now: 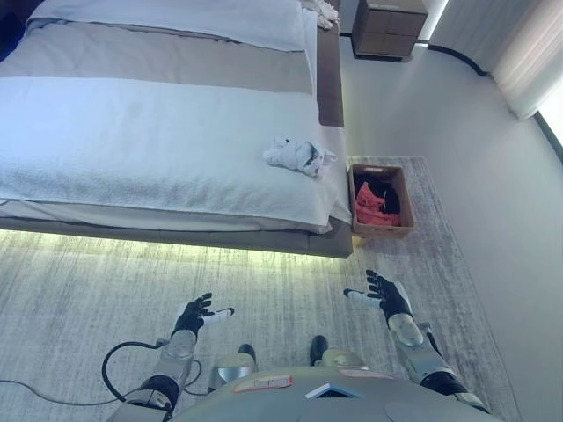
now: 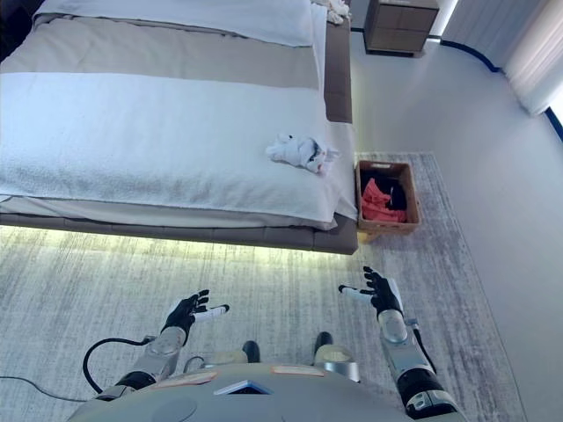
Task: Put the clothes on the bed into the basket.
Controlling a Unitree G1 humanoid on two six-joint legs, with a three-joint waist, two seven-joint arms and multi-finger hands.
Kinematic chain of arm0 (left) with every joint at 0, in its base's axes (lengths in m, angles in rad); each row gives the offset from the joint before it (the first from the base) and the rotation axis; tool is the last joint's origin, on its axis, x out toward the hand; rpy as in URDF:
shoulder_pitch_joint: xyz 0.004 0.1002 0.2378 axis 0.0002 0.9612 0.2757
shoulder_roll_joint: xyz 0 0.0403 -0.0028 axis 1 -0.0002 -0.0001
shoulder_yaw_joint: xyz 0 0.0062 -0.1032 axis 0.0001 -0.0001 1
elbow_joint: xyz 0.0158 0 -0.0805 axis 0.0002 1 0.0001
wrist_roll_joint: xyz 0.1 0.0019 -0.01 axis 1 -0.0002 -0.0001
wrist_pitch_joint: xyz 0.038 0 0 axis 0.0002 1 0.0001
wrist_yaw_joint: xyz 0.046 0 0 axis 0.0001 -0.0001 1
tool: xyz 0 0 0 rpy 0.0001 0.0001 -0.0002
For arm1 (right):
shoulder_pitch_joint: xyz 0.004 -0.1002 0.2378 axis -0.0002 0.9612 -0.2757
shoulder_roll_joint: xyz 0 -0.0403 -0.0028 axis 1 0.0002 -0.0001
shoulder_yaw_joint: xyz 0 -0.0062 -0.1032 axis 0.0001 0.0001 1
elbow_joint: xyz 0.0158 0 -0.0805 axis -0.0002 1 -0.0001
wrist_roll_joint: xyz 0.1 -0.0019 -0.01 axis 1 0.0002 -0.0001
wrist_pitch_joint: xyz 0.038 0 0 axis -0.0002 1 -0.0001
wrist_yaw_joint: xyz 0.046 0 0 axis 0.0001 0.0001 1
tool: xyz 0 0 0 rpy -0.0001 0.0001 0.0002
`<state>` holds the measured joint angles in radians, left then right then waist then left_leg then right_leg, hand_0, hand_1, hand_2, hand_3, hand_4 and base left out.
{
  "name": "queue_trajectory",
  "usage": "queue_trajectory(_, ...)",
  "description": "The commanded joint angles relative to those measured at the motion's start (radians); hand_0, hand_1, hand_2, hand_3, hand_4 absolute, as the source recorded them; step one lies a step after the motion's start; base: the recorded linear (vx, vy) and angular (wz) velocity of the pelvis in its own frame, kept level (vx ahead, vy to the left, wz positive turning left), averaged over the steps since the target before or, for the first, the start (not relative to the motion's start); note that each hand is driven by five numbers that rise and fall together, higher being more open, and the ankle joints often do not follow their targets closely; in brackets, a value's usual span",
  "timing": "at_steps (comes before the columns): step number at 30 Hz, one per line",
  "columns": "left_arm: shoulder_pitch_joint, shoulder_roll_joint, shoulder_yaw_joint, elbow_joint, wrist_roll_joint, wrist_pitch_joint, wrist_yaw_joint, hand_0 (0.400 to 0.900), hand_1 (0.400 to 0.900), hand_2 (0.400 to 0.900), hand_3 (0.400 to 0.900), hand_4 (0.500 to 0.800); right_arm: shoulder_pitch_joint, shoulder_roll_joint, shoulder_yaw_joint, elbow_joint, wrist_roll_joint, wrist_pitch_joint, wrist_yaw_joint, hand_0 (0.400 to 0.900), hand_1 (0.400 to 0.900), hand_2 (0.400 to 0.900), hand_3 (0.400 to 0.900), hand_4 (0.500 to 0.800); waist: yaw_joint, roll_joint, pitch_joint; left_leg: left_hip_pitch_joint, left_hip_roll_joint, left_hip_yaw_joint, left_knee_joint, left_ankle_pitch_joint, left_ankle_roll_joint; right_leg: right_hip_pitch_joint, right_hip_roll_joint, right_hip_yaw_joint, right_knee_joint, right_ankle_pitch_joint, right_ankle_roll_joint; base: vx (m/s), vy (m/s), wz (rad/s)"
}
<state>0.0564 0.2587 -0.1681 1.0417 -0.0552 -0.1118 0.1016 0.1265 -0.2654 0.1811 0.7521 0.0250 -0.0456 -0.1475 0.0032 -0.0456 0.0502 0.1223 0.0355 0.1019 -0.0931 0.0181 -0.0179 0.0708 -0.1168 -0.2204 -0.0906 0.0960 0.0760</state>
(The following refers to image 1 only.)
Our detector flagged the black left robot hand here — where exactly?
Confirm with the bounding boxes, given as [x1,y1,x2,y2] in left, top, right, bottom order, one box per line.
[170,293,236,339]

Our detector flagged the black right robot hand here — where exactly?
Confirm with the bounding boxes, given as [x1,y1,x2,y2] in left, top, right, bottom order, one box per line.
[343,269,414,329]

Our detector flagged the white garment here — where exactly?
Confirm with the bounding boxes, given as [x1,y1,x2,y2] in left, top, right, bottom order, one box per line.
[262,135,339,178]

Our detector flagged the brown woven laundry basket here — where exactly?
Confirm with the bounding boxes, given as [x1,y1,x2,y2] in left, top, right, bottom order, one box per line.
[347,163,417,241]

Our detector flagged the grey bed sheet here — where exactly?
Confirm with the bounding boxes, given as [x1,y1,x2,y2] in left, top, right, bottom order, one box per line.
[0,19,316,96]

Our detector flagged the silver left robot leg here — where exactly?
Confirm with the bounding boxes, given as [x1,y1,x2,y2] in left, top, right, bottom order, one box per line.
[206,343,258,393]

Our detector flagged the silver robot leg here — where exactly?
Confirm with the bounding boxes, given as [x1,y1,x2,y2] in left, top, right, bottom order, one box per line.
[206,343,258,393]
[309,334,371,371]

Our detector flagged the silver right robot leg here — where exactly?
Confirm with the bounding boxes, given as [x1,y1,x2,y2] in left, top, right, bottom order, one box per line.
[309,334,371,371]

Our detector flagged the red garment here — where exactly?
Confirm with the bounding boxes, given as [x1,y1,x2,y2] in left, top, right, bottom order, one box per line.
[355,182,402,227]

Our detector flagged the black garment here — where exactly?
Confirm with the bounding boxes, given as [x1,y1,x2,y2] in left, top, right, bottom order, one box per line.
[354,172,402,216]

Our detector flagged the grey striped rug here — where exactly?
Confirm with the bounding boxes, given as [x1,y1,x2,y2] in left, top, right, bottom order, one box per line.
[0,156,523,422]

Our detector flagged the grey robot torso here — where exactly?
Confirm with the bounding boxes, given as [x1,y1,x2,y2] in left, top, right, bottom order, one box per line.
[166,367,502,422]

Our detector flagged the white towel-covered table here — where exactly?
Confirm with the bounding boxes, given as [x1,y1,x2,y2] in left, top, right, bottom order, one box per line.
[0,76,353,235]

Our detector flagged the black curved floor strip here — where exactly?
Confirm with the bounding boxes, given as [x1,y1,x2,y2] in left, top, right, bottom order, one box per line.
[427,41,494,78]

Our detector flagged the brown wooden nightstand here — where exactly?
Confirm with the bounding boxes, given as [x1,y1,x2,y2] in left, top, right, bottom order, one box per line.
[351,0,430,62]

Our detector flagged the beige curtain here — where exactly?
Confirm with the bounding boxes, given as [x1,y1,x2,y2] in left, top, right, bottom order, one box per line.
[492,0,563,121]

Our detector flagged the cream crumpled cloth pile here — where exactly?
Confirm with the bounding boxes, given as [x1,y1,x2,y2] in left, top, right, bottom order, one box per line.
[303,0,340,30]

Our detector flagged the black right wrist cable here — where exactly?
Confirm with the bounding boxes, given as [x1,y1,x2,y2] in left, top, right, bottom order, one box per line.
[422,324,442,360]

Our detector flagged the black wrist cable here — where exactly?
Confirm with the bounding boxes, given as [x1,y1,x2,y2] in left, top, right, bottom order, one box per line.
[422,324,442,360]
[101,340,173,404]

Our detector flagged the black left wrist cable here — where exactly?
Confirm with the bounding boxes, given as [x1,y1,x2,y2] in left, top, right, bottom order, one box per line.
[101,340,173,404]

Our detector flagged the thin black floor cable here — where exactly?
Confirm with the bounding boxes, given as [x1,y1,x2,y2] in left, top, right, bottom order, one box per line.
[0,378,122,406]

